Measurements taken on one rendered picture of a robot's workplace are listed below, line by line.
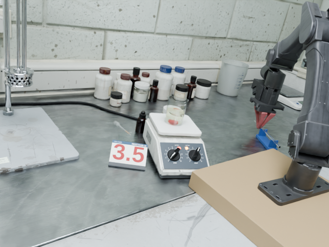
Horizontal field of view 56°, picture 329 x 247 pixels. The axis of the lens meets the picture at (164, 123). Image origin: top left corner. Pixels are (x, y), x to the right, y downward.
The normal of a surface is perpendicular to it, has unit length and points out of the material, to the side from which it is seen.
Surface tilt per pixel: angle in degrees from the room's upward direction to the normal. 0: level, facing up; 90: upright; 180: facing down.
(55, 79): 90
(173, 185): 0
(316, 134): 56
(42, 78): 90
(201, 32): 90
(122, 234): 0
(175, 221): 0
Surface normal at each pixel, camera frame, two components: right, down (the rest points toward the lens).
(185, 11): 0.59, 0.43
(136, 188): 0.18, -0.90
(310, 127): 0.04, -0.18
